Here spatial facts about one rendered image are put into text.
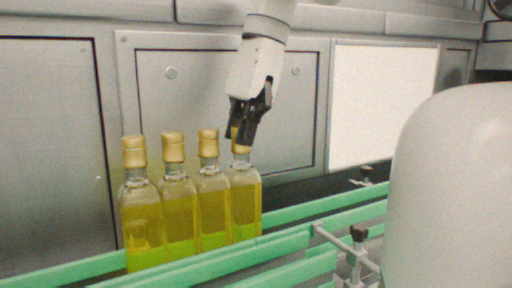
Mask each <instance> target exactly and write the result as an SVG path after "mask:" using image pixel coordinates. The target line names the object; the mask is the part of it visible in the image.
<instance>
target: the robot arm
mask: <svg viewBox="0 0 512 288"><path fill-rule="evenodd" d="M297 4H298V0H250V3H249V6H248V10H247V17H246V19H245V23H244V26H243V29H242V36H241V37H242V41H241V42H240V44H239V46H238V48H237V52H236V55H235V57H234V59H233V62H232V67H231V69H230V73H229V75H228V79H227V84H226V87H225V93H226V95H227V96H228V97H229V101H230V105H231V108H230V111H229V118H228V121H227V128H226V131H225V135H224V138H226V139H227V140H231V135H232V134H231V126H232V125H238V124H239V125H238V129H237V135H236V139H235V144H239V145H243V146H248V147H251V146H252V145H253V142H254V139H255V135H256V130H257V126H258V124H260V123H261V117H262V116H263V115H265V113H266V112H267V111H270V110H271V107H272V102H273V101H274V99H275V96H276V91H277V88H278V85H279V82H280V73H281V69H282V65H283V60H284V55H285V47H286V44H287V41H288V37H289V32H290V28H291V25H292V22H293V19H294V13H295V10H296V7H297ZM242 104H243V106H242ZM251 106H254V108H253V109H252V110H251ZM231 115H232V116H231ZM377 288H512V82H499V83H479V84H470V85H465V86H461V87H453V88H450V89H448V90H446V91H442V92H439V93H437V94H435V95H431V96H430V97H429V98H427V99H425V100H424V101H422V103H421V104H418V106H417V107H416V108H415V109H414V111H413V112H411V114H410V115H409V117H408V118H407V119H406V121H405V124H404V125H403V126H402V128H401V132H400V134H399V136H398V139H397V144H396V147H395V150H394V154H393V158H392V169H391V174H390V181H389V188H388V196H387V212H386V219H385V227H384V235H383V243H382V250H381V265H380V274H379V285H377Z"/></svg>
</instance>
